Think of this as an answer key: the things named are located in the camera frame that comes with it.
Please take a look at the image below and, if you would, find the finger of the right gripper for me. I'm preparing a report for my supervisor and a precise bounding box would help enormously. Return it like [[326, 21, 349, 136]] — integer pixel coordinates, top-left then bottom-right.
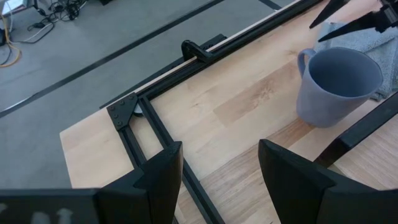
[[317, 12, 386, 43], [309, 0, 352, 29]]

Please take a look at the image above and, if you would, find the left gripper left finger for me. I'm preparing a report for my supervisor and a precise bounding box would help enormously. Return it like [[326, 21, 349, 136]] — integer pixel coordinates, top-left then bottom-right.
[[96, 141, 184, 224]]

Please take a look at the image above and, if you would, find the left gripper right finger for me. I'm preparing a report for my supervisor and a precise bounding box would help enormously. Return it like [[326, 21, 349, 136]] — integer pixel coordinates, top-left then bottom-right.
[[257, 139, 398, 224]]

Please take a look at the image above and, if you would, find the blue-grey mug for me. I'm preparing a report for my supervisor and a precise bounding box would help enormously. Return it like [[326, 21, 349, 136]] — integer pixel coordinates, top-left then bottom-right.
[[295, 46, 384, 128]]

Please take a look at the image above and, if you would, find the grey folded cloth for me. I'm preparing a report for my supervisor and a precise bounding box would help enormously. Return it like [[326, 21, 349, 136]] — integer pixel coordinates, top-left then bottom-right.
[[313, 21, 398, 102]]

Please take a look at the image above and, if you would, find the white floor device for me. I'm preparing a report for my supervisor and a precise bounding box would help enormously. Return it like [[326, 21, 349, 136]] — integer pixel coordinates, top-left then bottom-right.
[[0, 0, 29, 16]]

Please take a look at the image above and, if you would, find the black aluminium table frame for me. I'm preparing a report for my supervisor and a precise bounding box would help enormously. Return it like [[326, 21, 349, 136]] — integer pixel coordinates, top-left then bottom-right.
[[105, 0, 324, 224]]

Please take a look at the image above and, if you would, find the yellow floor cable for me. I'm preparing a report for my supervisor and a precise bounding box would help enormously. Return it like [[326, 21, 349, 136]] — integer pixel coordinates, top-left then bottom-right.
[[0, 15, 22, 68]]

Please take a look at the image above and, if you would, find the black floor cable bundle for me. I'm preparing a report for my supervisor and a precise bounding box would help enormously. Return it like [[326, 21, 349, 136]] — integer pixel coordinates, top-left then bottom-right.
[[27, 0, 90, 32]]

